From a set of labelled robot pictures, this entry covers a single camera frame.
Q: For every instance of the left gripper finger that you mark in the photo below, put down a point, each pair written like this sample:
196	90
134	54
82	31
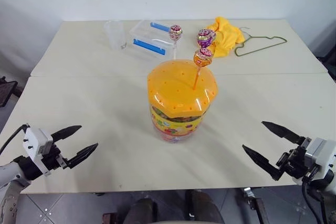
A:
81	154
65	132

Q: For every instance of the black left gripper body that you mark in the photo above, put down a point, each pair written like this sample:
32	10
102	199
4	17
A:
53	159

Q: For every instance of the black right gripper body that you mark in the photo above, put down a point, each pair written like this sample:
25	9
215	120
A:
292	162

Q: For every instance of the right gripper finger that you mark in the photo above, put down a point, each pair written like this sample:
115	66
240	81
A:
262	159
282	132

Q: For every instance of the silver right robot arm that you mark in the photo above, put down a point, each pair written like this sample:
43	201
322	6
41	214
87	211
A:
329	197

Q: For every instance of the lollipop jar with orange lid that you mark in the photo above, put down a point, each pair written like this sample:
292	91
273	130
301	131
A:
173	98

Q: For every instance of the orange wrapped lollipop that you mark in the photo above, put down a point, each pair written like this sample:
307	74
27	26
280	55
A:
202	58

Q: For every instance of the purple wrapped lollipop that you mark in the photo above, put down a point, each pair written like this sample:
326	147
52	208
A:
205	38

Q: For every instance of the pink wrapped lollipop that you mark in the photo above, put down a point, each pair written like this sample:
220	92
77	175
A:
175	32

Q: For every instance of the black floor equipment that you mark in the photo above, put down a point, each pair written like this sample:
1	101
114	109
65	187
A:
6	91

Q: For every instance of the clear plastic cup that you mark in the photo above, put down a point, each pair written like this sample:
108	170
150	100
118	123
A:
115	35

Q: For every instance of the yellow cloth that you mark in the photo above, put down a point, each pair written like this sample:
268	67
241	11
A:
225	36

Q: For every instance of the clear box with blue clips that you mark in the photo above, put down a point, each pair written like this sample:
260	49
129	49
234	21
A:
147	39

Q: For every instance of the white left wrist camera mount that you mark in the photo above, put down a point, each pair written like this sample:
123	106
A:
35	142

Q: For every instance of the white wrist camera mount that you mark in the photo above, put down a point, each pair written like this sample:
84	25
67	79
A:
319	150
35	142

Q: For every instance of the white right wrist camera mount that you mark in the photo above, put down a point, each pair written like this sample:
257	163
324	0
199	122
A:
319	150

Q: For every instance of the dark metal table bracket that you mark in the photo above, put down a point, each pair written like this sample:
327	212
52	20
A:
256	204

